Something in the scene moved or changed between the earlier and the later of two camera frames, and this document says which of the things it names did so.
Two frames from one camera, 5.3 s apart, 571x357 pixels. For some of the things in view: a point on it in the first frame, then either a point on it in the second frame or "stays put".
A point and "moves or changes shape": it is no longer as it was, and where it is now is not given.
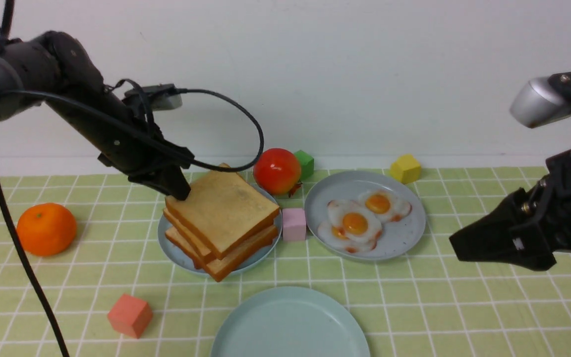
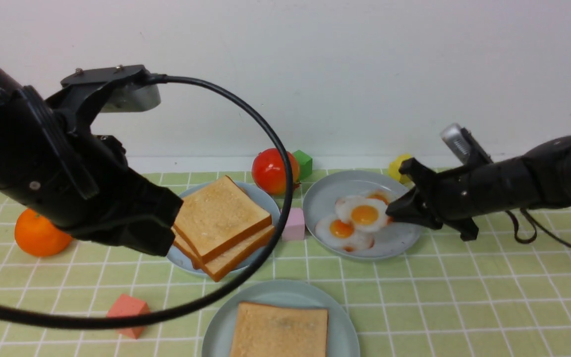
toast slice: x=219 y=268 stays put
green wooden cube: x=306 y=163 stays put
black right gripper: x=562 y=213 to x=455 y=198
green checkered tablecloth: x=88 y=247 stays put
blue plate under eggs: x=395 y=237 stays put
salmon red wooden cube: x=130 y=316 stays put
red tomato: x=277 y=171 stays put
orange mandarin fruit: x=46 y=229 stays put
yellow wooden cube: x=406 y=169 stays put
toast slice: x=222 y=210 to x=264 y=330
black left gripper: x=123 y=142 to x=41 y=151
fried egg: x=360 y=224 moves or changes shape
